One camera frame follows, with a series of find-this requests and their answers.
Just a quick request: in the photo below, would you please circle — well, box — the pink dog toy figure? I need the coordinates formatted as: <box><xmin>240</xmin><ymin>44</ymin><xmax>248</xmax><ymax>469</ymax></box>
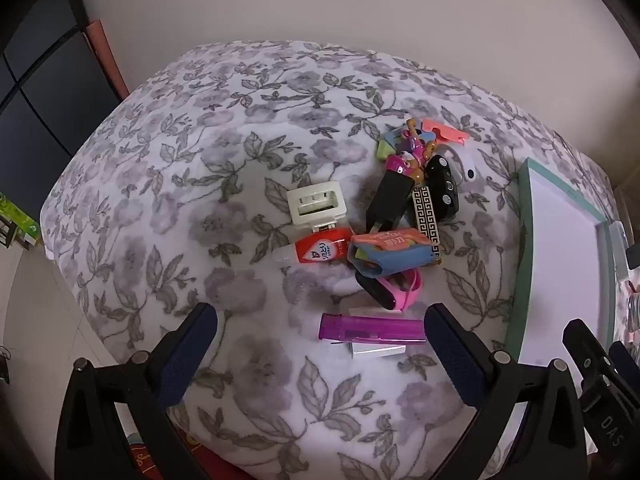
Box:
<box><xmin>382</xmin><ymin>120</ymin><xmax>436</xmax><ymax>183</ymax></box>

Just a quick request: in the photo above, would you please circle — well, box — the dark wardrobe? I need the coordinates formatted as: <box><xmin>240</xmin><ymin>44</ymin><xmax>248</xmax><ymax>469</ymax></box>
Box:
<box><xmin>0</xmin><ymin>0</ymin><xmax>131</xmax><ymax>211</ymax></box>

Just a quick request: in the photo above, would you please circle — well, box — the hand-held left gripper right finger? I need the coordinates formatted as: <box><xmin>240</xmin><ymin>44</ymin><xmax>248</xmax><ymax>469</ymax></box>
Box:
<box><xmin>424</xmin><ymin>303</ymin><xmax>587</xmax><ymax>480</ymax></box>

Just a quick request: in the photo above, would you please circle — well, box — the black charger plug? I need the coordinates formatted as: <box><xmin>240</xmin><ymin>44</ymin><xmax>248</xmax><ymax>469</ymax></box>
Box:
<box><xmin>365</xmin><ymin>169</ymin><xmax>416</xmax><ymax>235</ymax></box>

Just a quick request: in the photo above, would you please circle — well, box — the orange blue toy knife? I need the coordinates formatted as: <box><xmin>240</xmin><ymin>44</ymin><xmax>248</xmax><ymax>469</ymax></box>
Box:
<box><xmin>348</xmin><ymin>228</ymin><xmax>436</xmax><ymax>278</ymax></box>

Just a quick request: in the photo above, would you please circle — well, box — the blue green coral block toy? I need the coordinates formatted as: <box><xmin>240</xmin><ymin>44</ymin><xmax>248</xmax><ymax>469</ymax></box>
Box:
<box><xmin>376</xmin><ymin>118</ymin><xmax>472</xmax><ymax>161</ymax></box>

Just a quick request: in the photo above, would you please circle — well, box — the green box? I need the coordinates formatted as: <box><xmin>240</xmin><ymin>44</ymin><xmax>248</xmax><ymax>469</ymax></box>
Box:
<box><xmin>0</xmin><ymin>192</ymin><xmax>41</xmax><ymax>251</ymax></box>

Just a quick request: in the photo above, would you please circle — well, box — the purple lighter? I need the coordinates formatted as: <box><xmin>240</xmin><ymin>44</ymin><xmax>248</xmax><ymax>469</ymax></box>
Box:
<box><xmin>320</xmin><ymin>313</ymin><xmax>427</xmax><ymax>343</ymax></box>

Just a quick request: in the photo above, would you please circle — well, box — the red glue bottle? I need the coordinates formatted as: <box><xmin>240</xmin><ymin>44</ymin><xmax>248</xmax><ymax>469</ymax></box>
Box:
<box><xmin>272</xmin><ymin>227</ymin><xmax>355</xmax><ymax>267</ymax></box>

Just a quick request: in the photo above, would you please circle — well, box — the pink smart watch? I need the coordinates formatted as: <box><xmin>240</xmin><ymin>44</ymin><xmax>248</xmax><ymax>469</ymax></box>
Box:
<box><xmin>355</xmin><ymin>266</ymin><xmax>423</xmax><ymax>312</ymax></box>

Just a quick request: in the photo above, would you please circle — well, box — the pale blue box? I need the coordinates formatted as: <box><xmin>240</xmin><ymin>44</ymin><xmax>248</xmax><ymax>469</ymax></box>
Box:
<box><xmin>595</xmin><ymin>219</ymin><xmax>640</xmax><ymax>281</ymax></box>

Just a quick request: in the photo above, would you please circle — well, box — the red brown board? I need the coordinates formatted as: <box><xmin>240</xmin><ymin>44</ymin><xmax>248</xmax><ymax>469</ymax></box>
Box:
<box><xmin>85</xmin><ymin>20</ymin><xmax>131</xmax><ymax>103</ymax></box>

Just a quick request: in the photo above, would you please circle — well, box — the red printed bag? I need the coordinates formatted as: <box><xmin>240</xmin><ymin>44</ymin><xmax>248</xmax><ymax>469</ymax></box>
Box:
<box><xmin>127</xmin><ymin>432</ymin><xmax>211</xmax><ymax>480</ymax></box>

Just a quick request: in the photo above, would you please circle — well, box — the black car key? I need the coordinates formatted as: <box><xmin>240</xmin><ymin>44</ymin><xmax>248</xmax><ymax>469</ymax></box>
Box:
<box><xmin>424</xmin><ymin>155</ymin><xmax>460</xmax><ymax>223</ymax></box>

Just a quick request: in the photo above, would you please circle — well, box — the white round plastic case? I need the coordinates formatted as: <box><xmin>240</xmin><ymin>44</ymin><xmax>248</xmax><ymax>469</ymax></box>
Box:
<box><xmin>440</xmin><ymin>144</ymin><xmax>480</xmax><ymax>196</ymax></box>

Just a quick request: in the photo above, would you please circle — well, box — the floral blanket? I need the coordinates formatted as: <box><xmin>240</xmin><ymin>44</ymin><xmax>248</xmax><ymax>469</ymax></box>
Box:
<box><xmin>39</xmin><ymin>40</ymin><xmax>621</xmax><ymax>480</ymax></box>

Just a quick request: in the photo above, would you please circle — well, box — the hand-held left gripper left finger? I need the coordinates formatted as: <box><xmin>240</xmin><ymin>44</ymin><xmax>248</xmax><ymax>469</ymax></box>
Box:
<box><xmin>56</xmin><ymin>302</ymin><xmax>221</xmax><ymax>480</ymax></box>

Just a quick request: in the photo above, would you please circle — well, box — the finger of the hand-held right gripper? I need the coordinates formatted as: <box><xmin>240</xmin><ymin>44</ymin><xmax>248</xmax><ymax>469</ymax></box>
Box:
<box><xmin>562</xmin><ymin>318</ymin><xmax>613</xmax><ymax>386</ymax></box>
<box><xmin>609</xmin><ymin>341</ymin><xmax>640</xmax><ymax>386</ymax></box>

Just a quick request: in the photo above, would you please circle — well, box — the cream plastic clip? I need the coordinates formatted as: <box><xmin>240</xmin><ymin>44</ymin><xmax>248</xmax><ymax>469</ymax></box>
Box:
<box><xmin>286</xmin><ymin>181</ymin><xmax>347</xmax><ymax>233</ymax></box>

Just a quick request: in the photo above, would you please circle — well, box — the teal white tray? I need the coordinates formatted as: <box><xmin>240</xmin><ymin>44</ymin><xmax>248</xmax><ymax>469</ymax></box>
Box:
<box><xmin>502</xmin><ymin>157</ymin><xmax>626</xmax><ymax>378</ymax></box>

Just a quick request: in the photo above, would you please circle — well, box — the black gold patterned lighter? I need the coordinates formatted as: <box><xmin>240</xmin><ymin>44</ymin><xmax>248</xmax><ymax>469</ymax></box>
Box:
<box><xmin>411</xmin><ymin>185</ymin><xmax>442</xmax><ymax>261</ymax></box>

